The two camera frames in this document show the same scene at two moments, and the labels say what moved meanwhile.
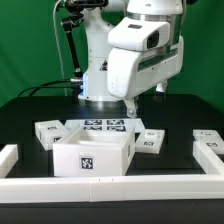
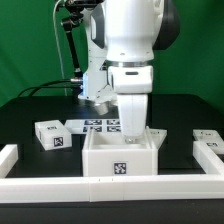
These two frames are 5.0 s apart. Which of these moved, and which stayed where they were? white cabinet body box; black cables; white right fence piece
Moved: white cabinet body box
Stayed: black cables; white right fence piece
